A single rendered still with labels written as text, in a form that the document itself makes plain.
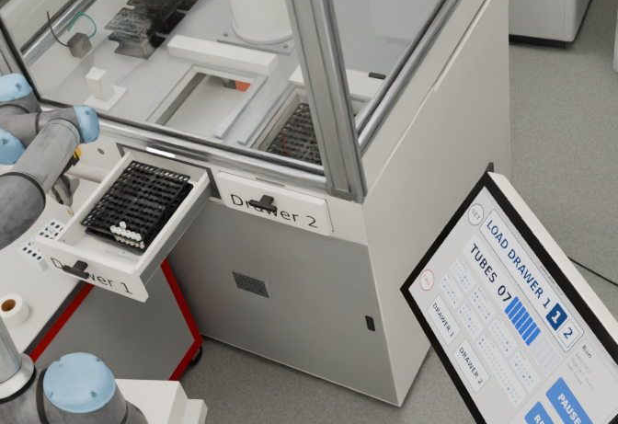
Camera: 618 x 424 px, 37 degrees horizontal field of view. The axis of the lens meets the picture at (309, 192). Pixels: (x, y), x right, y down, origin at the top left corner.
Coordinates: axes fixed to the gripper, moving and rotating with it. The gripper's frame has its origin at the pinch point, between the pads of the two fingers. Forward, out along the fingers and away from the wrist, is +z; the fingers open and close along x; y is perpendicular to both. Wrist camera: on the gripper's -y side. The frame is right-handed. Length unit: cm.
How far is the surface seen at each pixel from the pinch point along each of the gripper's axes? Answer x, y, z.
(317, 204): -55, 21, 6
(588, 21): -70, 217, 99
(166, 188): -15.3, 17.5, 8.1
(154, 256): -21.8, -0.3, 10.8
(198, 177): -18.0, 26.0, 12.5
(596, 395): -125, -18, -15
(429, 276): -89, 3, -4
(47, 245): 1.1, -8.5, 5.4
